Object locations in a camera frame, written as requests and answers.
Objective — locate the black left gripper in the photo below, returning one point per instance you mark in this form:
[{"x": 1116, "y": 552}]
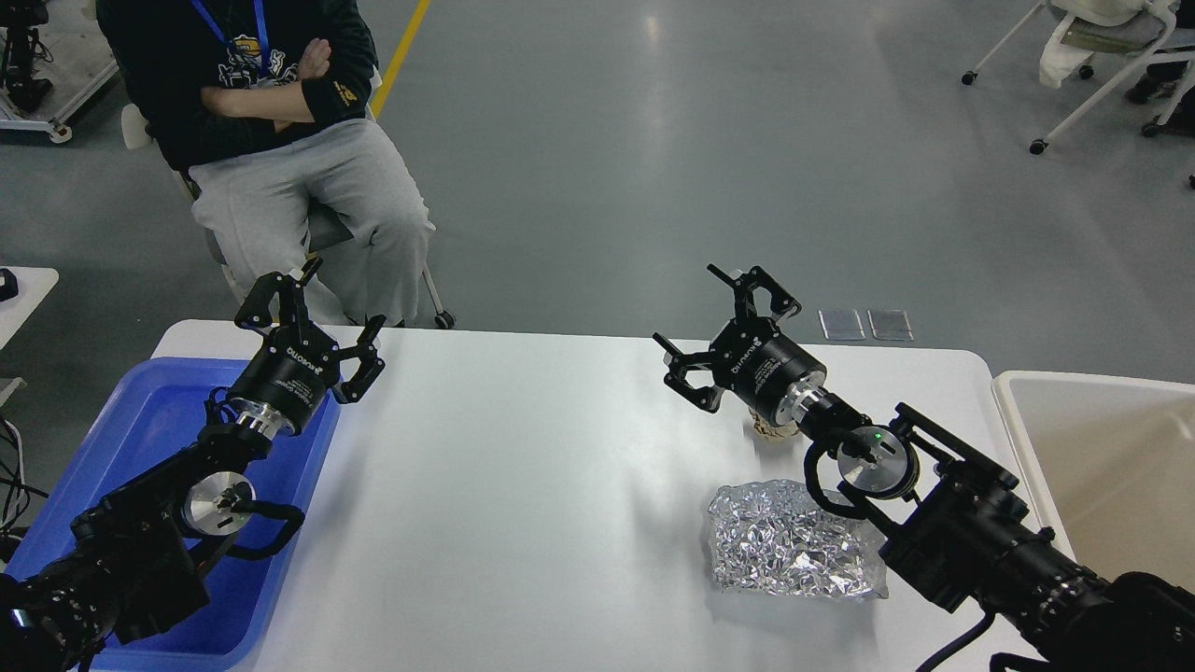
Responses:
[{"x": 286, "y": 381}]

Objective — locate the white rolling chair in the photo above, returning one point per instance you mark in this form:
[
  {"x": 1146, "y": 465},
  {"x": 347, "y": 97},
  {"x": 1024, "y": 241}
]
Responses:
[{"x": 1142, "y": 32}]

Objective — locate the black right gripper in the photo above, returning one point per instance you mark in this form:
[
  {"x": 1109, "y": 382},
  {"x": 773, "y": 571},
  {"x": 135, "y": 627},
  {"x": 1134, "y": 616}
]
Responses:
[{"x": 761, "y": 369}]

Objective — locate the right metal floor plate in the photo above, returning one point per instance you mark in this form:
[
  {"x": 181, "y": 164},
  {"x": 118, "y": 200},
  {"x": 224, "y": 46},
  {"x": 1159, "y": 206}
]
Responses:
[{"x": 890, "y": 325}]

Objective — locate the seated person black hoodie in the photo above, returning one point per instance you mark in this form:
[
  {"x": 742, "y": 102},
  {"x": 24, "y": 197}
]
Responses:
[{"x": 264, "y": 106}]

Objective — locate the blue plastic bin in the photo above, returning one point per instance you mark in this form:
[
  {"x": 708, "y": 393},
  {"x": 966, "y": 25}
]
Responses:
[{"x": 156, "y": 409}]

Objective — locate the left metal floor plate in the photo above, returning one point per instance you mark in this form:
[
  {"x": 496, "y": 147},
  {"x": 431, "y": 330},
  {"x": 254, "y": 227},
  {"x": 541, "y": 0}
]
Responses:
[{"x": 842, "y": 325}]

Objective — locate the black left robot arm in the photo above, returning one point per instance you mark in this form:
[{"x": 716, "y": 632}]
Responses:
[{"x": 141, "y": 555}]

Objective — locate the white chair under person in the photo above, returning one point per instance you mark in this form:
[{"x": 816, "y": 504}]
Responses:
[{"x": 325, "y": 230}]

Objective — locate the crumpled brown paper ball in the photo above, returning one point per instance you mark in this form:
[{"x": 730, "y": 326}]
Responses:
[{"x": 775, "y": 434}]

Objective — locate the metal floor plate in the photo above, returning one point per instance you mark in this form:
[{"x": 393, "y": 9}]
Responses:
[
  {"x": 842, "y": 325},
  {"x": 890, "y": 325}
]

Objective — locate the silver foil bag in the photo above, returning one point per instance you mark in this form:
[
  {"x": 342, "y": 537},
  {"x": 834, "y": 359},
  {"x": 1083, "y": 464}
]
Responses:
[{"x": 773, "y": 538}]

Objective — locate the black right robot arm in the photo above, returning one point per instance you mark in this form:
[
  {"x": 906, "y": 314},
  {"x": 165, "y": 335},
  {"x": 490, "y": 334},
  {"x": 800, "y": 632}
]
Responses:
[{"x": 950, "y": 516}]

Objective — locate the white side table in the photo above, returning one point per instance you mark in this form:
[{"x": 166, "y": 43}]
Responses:
[{"x": 24, "y": 289}]

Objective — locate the white equipment cart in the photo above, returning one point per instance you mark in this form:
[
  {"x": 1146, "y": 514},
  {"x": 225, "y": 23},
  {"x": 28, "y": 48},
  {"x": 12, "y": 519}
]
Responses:
[{"x": 55, "y": 58}]

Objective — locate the white plastic bin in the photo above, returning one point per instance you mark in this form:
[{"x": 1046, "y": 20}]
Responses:
[{"x": 1108, "y": 462}]

